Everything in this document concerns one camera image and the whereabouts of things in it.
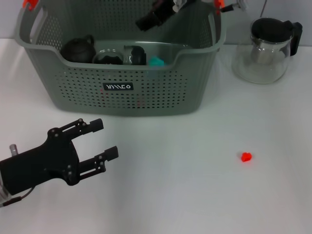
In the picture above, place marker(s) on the grey perforated storage bin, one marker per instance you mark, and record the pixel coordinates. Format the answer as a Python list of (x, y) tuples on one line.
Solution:
[(146, 92)]

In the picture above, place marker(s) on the silver angled gripper plug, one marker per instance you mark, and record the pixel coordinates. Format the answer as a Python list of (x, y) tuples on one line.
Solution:
[(177, 5)]

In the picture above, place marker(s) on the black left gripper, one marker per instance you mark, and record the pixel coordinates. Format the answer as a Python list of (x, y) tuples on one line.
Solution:
[(41, 163)]

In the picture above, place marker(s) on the dark clay teapot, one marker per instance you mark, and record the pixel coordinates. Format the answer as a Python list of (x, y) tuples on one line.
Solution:
[(78, 51)]

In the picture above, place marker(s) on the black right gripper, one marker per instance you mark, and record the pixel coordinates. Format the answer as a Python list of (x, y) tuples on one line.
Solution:
[(163, 5)]

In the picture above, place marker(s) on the teal square plate brick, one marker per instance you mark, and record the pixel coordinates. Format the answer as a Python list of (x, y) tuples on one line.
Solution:
[(157, 62)]

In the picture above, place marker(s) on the silver straight gripper plug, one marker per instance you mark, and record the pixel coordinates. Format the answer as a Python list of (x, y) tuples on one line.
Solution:
[(13, 150)]

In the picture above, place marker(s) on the glass pitcher black lid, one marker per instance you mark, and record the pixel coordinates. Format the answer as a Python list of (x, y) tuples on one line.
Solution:
[(260, 68)]

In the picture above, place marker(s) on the orange bin clip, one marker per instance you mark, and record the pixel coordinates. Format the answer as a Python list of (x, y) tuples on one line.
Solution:
[(30, 4), (219, 5)]

